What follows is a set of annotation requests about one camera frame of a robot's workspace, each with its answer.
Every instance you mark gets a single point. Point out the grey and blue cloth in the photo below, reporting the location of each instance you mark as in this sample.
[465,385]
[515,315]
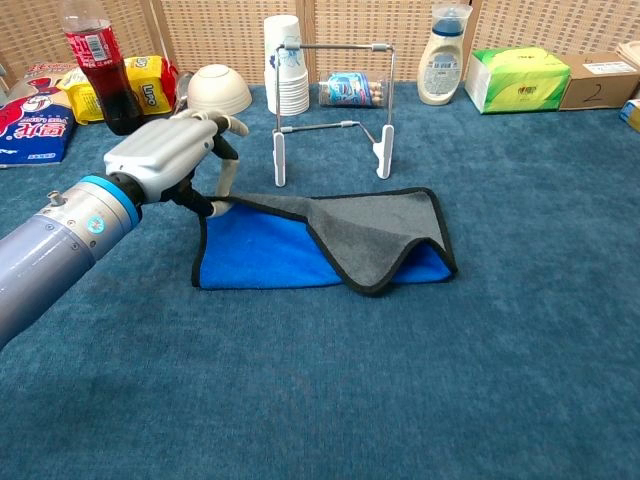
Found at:
[370,230]

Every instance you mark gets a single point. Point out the red white blue food bag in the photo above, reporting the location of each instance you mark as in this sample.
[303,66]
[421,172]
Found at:
[30,135]

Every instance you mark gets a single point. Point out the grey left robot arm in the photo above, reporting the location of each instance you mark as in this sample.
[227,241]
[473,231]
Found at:
[50,250]

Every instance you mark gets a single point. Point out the clear biscuit tube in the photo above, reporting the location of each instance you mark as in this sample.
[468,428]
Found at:
[350,90]

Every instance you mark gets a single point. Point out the beige lidded food container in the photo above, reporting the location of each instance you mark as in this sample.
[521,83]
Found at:
[631,52]

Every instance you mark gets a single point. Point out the cream bottle blue cap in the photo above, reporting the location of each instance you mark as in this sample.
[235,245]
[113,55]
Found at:
[442,70]

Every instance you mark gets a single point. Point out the yellow Lipo biscuit pack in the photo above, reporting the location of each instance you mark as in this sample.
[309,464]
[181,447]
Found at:
[150,90]

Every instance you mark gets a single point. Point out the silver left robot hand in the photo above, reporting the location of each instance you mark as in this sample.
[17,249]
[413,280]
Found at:
[160,155]

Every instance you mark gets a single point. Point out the stack of paper cups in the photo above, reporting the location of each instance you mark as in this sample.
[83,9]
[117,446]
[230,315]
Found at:
[295,95]

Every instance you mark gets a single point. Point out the white metal rack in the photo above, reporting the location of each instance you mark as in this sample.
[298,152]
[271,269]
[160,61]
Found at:
[279,160]

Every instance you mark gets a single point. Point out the bamboo folding screen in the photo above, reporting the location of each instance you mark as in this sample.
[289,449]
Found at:
[225,40]

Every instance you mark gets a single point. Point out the metal spoon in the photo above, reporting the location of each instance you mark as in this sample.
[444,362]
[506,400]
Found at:
[183,87]

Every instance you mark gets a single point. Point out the brown cardboard box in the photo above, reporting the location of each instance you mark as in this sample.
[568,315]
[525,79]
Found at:
[595,85]

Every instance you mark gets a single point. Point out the blue carpet table cover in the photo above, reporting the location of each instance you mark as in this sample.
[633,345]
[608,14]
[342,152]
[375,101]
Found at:
[350,375]

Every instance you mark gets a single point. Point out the cola bottle red label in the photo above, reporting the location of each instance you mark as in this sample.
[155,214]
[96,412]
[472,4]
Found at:
[110,100]

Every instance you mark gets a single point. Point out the cream bowl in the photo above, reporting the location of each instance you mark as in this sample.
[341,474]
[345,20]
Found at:
[220,90]

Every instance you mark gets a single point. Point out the green tissue box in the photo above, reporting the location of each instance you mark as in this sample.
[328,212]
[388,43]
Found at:
[520,85]

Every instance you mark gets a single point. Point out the orange carton box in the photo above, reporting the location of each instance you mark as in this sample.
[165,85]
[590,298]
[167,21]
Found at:
[632,115]

